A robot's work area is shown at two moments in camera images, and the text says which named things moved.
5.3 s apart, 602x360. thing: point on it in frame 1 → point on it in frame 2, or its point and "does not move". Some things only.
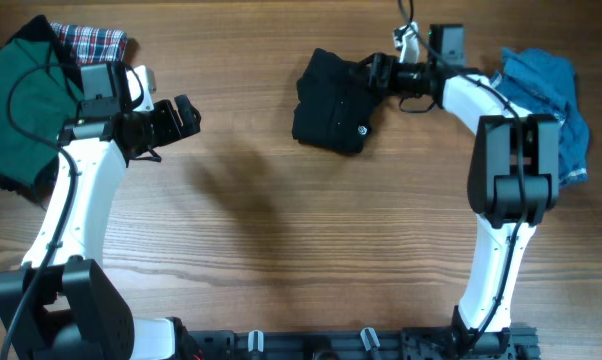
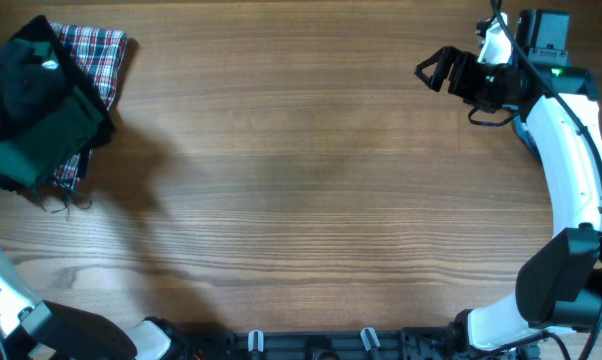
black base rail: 513,342 does not move
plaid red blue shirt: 91,45 does not move
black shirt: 334,105 → 18,76
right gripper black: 379,59 → 465,63
